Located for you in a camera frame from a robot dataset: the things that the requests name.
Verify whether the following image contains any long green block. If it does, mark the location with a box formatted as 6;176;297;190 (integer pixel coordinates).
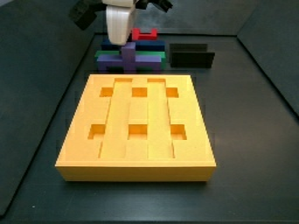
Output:
94;50;165;69

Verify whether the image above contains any black angled bracket holder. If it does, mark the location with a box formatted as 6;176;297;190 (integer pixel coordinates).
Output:
169;44;214;68

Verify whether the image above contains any yellow slotted board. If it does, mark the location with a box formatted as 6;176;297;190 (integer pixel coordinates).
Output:
54;74;216;182

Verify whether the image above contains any purple cross-shaped block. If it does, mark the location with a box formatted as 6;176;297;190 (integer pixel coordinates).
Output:
96;42;161;73

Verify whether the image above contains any red branched block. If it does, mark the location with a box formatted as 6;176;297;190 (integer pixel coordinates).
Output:
132;28;157;40

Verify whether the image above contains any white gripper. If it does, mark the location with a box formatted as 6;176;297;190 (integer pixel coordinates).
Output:
102;0;136;46

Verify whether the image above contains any long dark blue block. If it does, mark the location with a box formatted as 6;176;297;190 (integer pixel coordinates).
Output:
100;39;165;52

